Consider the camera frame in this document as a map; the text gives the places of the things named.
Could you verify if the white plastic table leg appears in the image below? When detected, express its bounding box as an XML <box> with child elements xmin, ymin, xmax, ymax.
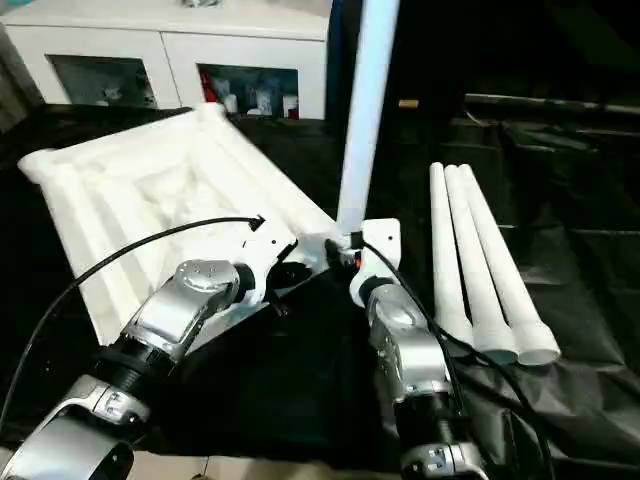
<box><xmin>428</xmin><ymin>162</ymin><xmax>475</xmax><ymax>347</ymax></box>
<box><xmin>443</xmin><ymin>164</ymin><xmax>519</xmax><ymax>364</ymax></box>
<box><xmin>335</xmin><ymin>0</ymin><xmax>401</xmax><ymax>247</ymax></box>
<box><xmin>458</xmin><ymin>163</ymin><xmax>562</xmax><ymax>368</ymax></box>

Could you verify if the white plastic table top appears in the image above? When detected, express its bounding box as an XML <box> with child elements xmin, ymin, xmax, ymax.
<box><xmin>17</xmin><ymin>102</ymin><xmax>361</xmax><ymax>346</ymax></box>

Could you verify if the black mat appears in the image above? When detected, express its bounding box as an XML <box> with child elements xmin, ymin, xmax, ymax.
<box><xmin>0</xmin><ymin>102</ymin><xmax>640</xmax><ymax>480</ymax></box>

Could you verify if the long black bar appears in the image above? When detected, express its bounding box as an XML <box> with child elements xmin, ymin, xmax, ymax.
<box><xmin>464</xmin><ymin>93</ymin><xmax>640</xmax><ymax>114</ymax></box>

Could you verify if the white cabinet with glass doors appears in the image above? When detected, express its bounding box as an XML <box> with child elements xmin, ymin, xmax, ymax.
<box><xmin>0</xmin><ymin>0</ymin><xmax>331</xmax><ymax>121</ymax></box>

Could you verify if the grey curtain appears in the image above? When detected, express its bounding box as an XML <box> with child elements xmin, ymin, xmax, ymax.
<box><xmin>0</xmin><ymin>24</ymin><xmax>42</xmax><ymax>132</ymax></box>

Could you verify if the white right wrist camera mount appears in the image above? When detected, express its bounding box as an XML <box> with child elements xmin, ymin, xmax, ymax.
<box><xmin>348</xmin><ymin>218</ymin><xmax>404</xmax><ymax>309</ymax></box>

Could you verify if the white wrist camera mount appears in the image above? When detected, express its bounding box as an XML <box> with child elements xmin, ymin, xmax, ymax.
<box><xmin>238</xmin><ymin>232</ymin><xmax>302</xmax><ymax>307</ymax></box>
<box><xmin>348</xmin><ymin>218</ymin><xmax>404</xmax><ymax>309</ymax></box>

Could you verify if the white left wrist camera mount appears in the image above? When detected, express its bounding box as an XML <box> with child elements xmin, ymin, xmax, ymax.
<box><xmin>238</xmin><ymin>232</ymin><xmax>302</xmax><ymax>307</ymax></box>

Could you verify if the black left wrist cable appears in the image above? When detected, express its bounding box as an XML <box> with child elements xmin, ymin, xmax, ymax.
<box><xmin>0</xmin><ymin>215</ymin><xmax>267</xmax><ymax>417</ymax></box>

